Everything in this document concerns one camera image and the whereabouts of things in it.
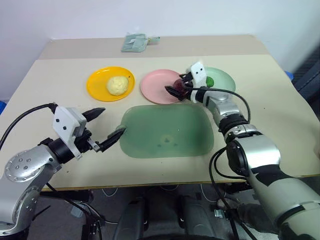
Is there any white cable under table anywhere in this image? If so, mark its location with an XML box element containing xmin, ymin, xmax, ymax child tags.
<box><xmin>100</xmin><ymin>187</ymin><xmax>120</xmax><ymax>199</ymax></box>

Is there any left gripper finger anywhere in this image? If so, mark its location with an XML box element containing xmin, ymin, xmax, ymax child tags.
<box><xmin>82</xmin><ymin>107</ymin><xmax>106</xmax><ymax>124</ymax></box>
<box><xmin>99</xmin><ymin>128</ymin><xmax>125</xmax><ymax>153</ymax></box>

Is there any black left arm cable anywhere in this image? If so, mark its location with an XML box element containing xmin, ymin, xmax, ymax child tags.
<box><xmin>0</xmin><ymin>102</ymin><xmax>56</xmax><ymax>151</ymax></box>

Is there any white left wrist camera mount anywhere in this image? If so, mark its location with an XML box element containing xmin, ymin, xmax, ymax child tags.
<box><xmin>52</xmin><ymin>105</ymin><xmax>88</xmax><ymax>160</ymax></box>

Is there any pale yellow round item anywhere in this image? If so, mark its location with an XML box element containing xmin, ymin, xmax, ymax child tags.
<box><xmin>105</xmin><ymin>76</ymin><xmax>130</xmax><ymax>97</ymax></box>

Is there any dark red round item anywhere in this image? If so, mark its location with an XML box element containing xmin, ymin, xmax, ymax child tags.
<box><xmin>173</xmin><ymin>78</ymin><xmax>191</xmax><ymax>99</ymax></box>

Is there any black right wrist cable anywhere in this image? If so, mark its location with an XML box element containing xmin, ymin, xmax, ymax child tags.
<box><xmin>186</xmin><ymin>85</ymin><xmax>252</xmax><ymax>125</ymax></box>

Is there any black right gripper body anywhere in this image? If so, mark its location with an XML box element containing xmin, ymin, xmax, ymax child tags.
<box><xmin>183</xmin><ymin>74</ymin><xmax>195</xmax><ymax>102</ymax></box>

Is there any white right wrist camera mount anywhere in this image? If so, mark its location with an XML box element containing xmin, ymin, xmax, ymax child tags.
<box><xmin>189</xmin><ymin>61</ymin><xmax>209</xmax><ymax>88</ymax></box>

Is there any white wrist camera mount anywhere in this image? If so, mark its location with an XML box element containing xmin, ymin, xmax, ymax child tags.
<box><xmin>52</xmin><ymin>105</ymin><xmax>88</xmax><ymax>160</ymax></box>
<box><xmin>189</xmin><ymin>61</ymin><xmax>209</xmax><ymax>88</ymax></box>

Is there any dark rounded shape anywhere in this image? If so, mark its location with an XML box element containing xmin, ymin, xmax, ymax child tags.
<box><xmin>176</xmin><ymin>194</ymin><xmax>219</xmax><ymax>240</ymax></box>
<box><xmin>113</xmin><ymin>196</ymin><xmax>149</xmax><ymax>240</ymax></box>

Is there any light green plate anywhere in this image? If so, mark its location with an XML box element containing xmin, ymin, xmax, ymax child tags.
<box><xmin>199</xmin><ymin>66</ymin><xmax>237</xmax><ymax>94</ymax></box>

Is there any yellow plate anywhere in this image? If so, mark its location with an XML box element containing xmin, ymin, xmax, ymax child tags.
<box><xmin>86</xmin><ymin>65</ymin><xmax>136</xmax><ymax>103</ymax></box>

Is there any pink plate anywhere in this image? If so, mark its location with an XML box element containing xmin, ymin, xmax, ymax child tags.
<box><xmin>140</xmin><ymin>68</ymin><xmax>191</xmax><ymax>105</ymax></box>

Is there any folded pale green cloth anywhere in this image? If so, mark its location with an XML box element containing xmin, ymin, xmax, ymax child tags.
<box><xmin>120</xmin><ymin>32</ymin><xmax>161</xmax><ymax>54</ymax></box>

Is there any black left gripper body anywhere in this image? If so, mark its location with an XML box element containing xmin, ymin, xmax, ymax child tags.
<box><xmin>74</xmin><ymin>119</ymin><xmax>104</xmax><ymax>154</ymax></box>

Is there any dark chair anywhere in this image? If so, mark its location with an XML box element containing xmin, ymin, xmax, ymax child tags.
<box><xmin>290</xmin><ymin>46</ymin><xmax>320</xmax><ymax>102</ymax></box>

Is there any black right elbow cable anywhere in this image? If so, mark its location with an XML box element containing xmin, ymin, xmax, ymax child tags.
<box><xmin>209</xmin><ymin>145</ymin><xmax>254</xmax><ymax>240</ymax></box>

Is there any large green rectangular tray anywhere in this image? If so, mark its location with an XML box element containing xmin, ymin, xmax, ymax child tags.
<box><xmin>118</xmin><ymin>103</ymin><xmax>215</xmax><ymax>159</ymax></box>

